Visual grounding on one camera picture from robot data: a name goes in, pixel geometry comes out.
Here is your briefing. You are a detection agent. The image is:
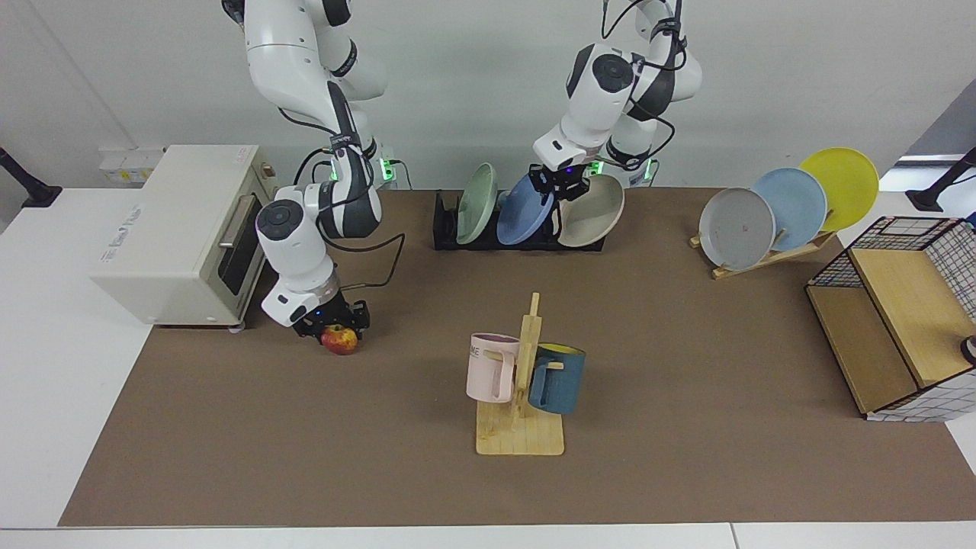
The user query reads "red yellow apple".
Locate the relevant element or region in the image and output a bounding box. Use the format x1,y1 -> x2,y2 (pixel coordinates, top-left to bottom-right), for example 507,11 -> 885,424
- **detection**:
321,324 -> 359,356

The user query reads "beige plate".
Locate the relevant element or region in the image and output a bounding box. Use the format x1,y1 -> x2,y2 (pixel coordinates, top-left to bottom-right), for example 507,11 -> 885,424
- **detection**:
557,175 -> 625,248

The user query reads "green plate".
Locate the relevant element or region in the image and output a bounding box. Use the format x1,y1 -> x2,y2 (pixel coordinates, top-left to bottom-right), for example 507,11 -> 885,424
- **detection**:
456,162 -> 499,245

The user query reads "black dish rack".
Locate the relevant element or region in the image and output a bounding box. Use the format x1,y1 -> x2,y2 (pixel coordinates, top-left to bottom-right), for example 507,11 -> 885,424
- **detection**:
433,191 -> 608,252

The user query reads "grey plate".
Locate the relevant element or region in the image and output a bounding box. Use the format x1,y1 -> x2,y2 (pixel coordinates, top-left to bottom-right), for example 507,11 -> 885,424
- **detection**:
698,188 -> 776,271

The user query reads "wooden plate rack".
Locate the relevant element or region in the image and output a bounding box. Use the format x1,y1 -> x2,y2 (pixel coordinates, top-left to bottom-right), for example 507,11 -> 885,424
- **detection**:
690,229 -> 836,281

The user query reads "light blue plate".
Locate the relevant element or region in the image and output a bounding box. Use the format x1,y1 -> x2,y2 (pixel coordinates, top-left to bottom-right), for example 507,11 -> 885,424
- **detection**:
751,168 -> 828,252

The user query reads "yellow plate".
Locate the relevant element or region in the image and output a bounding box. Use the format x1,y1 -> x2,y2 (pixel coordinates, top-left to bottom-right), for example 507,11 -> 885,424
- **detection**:
799,147 -> 880,233

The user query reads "pink cup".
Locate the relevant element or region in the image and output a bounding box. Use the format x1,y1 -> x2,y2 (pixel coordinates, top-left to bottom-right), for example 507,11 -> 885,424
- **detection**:
466,333 -> 521,403

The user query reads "brown table cloth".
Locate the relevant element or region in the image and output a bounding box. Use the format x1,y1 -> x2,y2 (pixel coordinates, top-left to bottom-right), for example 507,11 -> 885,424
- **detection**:
59,187 -> 976,528

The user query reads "pale toaster oven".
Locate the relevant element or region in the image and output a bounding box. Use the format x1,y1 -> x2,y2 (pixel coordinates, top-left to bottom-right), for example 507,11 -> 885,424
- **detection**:
90,145 -> 287,331

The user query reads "dark blue cup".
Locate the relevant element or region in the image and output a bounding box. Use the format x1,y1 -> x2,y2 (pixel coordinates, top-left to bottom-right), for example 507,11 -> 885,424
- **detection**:
528,344 -> 586,416

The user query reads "wooden cup stand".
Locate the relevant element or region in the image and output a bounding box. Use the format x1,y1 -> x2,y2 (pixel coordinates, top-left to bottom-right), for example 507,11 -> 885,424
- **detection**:
476,293 -> 566,457

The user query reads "black camera stand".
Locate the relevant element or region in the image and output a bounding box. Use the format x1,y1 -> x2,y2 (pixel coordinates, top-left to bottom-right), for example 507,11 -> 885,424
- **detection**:
0,147 -> 63,208
906,147 -> 976,213

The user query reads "wire basket with wooden floor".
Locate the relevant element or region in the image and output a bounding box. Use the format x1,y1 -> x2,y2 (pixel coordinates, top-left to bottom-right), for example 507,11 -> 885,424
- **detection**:
806,216 -> 976,422

